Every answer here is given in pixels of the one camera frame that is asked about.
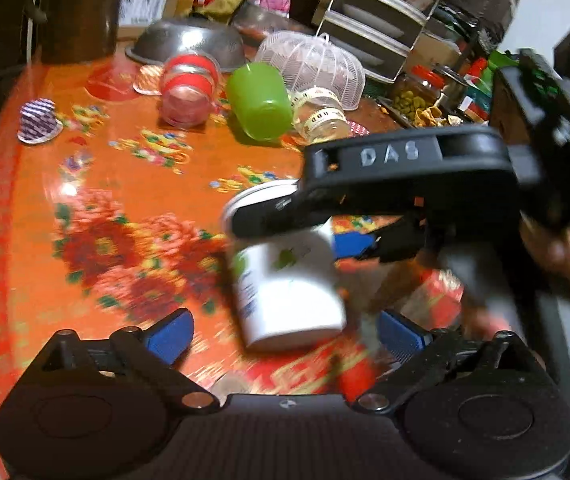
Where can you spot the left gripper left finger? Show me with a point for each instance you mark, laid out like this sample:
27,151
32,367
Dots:
150,355

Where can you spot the white tiered dish rack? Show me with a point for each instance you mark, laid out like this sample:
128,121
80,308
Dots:
380,33

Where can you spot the green shopping bag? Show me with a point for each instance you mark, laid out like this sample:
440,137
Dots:
480,79

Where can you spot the green plastic cup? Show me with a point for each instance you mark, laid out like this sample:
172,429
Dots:
260,102

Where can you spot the orange polka dot cupcake liner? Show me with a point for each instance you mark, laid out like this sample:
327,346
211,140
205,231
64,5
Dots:
147,80

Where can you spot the clear jar with ribbon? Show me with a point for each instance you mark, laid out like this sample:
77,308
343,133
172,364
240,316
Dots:
318,115

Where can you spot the red lid pickle jar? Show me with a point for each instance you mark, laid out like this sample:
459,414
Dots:
415,91

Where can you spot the red polka dot cupcake liner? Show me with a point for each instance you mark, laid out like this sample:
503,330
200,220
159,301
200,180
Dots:
356,129

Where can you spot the white mesh food cover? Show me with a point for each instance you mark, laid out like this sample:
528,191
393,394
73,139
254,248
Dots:
313,61

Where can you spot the tray of dried peels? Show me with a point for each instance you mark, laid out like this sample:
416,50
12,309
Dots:
421,118

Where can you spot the brown plastic pitcher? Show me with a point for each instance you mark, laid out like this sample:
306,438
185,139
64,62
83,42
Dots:
78,31

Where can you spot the white paper cup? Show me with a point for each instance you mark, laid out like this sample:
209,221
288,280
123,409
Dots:
285,285

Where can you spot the steel colander bowl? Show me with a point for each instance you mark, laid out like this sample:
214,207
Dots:
173,36

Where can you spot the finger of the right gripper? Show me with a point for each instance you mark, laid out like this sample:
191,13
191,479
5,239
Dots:
357,244

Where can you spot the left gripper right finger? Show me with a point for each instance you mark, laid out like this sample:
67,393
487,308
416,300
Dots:
422,358

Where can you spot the red banded plastic jar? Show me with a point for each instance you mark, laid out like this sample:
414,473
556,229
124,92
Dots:
188,86

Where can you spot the purple polka dot cupcake liner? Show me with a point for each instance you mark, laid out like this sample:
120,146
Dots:
38,122

